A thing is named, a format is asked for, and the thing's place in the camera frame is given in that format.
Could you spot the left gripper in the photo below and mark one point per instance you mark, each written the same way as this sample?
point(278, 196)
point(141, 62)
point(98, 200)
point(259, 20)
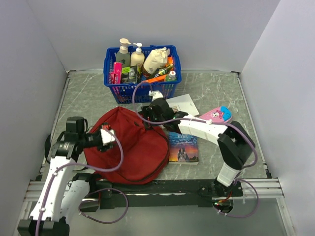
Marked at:
point(105, 146)

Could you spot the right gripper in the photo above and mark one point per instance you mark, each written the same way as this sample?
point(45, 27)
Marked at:
point(147, 111)

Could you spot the red backpack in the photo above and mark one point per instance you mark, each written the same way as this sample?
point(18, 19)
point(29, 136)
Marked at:
point(145, 151)

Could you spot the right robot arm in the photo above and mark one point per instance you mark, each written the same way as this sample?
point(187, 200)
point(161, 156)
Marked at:
point(235, 144)

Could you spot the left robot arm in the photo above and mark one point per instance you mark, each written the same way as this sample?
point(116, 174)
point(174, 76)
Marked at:
point(58, 202)

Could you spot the beige paper bag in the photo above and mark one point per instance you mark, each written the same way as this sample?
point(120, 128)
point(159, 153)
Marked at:
point(157, 58)

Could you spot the white book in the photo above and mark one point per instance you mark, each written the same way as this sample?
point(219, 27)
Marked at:
point(183, 103)

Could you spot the green drink bottle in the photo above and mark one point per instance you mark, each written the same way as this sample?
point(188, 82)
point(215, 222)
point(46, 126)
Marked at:
point(171, 76)

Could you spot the blue plastic basket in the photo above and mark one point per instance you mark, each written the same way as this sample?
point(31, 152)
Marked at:
point(123, 92)

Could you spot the blue Jane Eyre book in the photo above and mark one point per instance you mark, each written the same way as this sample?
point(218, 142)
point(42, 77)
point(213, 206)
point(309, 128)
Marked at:
point(183, 149)

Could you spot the black and green box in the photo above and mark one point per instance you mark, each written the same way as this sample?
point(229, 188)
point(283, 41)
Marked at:
point(130, 74)

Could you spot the pink box in basket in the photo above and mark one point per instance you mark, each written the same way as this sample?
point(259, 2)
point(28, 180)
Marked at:
point(116, 74)

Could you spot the orange package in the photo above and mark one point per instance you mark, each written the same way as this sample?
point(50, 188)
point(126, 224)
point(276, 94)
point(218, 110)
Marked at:
point(151, 78)

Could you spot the cream pump bottle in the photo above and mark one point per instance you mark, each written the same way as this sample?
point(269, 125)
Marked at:
point(137, 57)

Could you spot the grey pump bottle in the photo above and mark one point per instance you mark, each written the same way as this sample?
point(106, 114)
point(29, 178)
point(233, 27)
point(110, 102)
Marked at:
point(123, 55)

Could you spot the pink cartoon pencil case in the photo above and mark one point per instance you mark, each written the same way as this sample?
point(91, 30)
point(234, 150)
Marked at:
point(220, 114)

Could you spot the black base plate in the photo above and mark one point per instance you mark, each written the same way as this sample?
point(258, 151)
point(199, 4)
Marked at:
point(158, 193)

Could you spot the aluminium rail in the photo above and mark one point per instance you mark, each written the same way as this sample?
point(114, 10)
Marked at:
point(267, 188)

